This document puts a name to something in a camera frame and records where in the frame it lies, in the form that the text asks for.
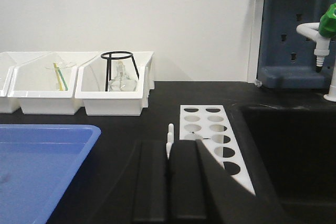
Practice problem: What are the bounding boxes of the right white storage bin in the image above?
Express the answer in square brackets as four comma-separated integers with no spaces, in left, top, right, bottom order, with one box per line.
[75,51,155,116]

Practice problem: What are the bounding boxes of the black lab sink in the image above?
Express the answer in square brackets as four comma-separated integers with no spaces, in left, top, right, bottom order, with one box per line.
[242,106,335,223]

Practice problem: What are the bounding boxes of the white lab faucet green knobs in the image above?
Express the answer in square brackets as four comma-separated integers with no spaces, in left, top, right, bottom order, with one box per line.
[296,2,336,102]

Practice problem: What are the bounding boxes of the middle white storage bin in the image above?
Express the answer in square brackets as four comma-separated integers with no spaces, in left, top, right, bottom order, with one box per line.
[8,51,98,115]

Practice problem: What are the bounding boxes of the black wire tripod stand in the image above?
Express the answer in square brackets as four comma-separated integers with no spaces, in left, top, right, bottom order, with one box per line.
[100,51,140,91]

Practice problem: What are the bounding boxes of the blue plastic tray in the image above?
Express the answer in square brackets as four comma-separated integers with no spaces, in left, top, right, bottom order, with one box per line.
[1,124,101,223]

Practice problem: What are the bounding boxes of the glass flask in bin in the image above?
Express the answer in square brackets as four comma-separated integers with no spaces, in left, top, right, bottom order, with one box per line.
[108,60,137,92]

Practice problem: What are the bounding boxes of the blue-grey pegboard drying rack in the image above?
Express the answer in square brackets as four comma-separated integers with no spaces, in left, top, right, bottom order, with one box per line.
[257,0,335,89]

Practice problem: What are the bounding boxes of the white storage bin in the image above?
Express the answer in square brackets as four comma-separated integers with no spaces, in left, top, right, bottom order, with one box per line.
[8,51,98,115]
[75,51,155,116]
[0,51,49,114]

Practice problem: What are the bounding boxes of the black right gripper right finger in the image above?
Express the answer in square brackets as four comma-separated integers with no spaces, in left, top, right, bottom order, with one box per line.
[169,140,296,223]

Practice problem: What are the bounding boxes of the left white storage bin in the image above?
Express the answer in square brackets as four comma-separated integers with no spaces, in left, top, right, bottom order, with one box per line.
[0,51,49,114]

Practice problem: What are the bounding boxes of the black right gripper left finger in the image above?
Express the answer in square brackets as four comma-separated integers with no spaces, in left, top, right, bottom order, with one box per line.
[131,141,168,223]

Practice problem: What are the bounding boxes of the beaker with yellow-green sticks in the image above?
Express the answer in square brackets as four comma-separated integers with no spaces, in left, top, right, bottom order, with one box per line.
[45,61,76,91]

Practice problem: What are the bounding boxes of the white test tube rack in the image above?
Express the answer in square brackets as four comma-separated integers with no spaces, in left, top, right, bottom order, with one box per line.
[166,104,256,195]

